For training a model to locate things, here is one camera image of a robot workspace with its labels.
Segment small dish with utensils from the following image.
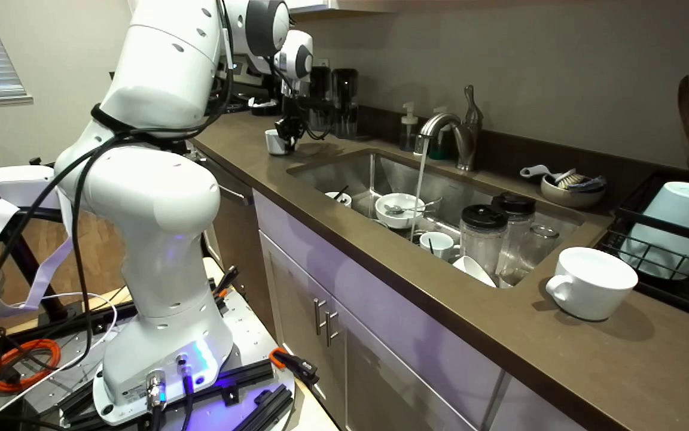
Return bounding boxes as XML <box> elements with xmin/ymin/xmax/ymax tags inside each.
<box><xmin>518</xmin><ymin>166</ymin><xmax>608</xmax><ymax>208</ymax></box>

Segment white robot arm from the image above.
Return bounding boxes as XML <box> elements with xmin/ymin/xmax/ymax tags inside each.
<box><xmin>54</xmin><ymin>0</ymin><xmax>290</xmax><ymax>427</ymax></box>

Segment stainless steel sink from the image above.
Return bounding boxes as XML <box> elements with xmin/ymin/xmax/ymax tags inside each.
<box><xmin>291</xmin><ymin>152</ymin><xmax>583</xmax><ymax>288</ymax></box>

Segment clear blender jar black lid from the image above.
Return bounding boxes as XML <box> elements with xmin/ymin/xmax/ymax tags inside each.
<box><xmin>459</xmin><ymin>203</ymin><xmax>506</xmax><ymax>275</ymax></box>

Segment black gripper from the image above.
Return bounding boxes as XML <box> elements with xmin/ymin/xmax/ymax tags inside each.
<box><xmin>275</xmin><ymin>96</ymin><xmax>306</xmax><ymax>146</ymax></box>

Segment white oval dish front sink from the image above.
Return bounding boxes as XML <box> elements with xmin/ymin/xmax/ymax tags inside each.
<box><xmin>326</xmin><ymin>193</ymin><xmax>351</xmax><ymax>206</ymax></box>

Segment orange cable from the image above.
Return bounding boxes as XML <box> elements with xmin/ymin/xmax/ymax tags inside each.
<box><xmin>0</xmin><ymin>336</ymin><xmax>64</xmax><ymax>396</ymax></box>

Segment small white cup in sink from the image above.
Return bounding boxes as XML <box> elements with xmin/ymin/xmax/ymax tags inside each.
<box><xmin>419</xmin><ymin>233</ymin><xmax>454</xmax><ymax>262</ymax></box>

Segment curved steel faucet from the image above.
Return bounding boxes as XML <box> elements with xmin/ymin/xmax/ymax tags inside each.
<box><xmin>419</xmin><ymin>115</ymin><xmax>468</xmax><ymax>171</ymax></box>

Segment white mug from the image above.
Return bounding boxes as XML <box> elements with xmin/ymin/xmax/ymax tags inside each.
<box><xmin>265</xmin><ymin>130</ymin><xmax>294</xmax><ymax>156</ymax></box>
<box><xmin>546</xmin><ymin>247</ymin><xmax>639</xmax><ymax>322</ymax></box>

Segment light blue container in rack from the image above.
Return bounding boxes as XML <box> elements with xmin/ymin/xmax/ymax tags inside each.
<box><xmin>619</xmin><ymin>183</ymin><xmax>689</xmax><ymax>280</ymax></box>

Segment white bowl in sink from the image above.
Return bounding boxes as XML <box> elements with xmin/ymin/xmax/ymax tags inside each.
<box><xmin>372</xmin><ymin>193</ymin><xmax>426</xmax><ymax>230</ymax></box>

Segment clear soap dispenser white pump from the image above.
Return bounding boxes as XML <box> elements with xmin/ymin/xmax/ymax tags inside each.
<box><xmin>398</xmin><ymin>103</ymin><xmax>419</xmax><ymax>152</ymax></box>

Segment orange handled tool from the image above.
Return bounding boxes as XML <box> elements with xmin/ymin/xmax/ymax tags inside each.
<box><xmin>269</xmin><ymin>347</ymin><xmax>318</xmax><ymax>389</ymax></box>

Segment green soap dispenser white pump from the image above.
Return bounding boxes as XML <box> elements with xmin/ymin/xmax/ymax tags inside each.
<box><xmin>428</xmin><ymin>120</ymin><xmax>456</xmax><ymax>160</ymax></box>

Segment black dish rack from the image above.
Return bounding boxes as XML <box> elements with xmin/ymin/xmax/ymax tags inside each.
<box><xmin>597</xmin><ymin>174</ymin><xmax>689</xmax><ymax>315</ymax></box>

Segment white plate in sink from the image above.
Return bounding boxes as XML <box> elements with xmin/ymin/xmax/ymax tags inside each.
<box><xmin>451</xmin><ymin>256</ymin><xmax>497</xmax><ymax>288</ymax></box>

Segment dark glass bottle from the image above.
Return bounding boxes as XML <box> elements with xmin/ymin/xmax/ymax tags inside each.
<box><xmin>459</xmin><ymin>85</ymin><xmax>483</xmax><ymax>171</ymax></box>

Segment purple-lit drawer fronts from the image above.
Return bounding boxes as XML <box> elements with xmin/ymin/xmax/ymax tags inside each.
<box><xmin>251</xmin><ymin>190</ymin><xmax>592</xmax><ymax>431</ymax></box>

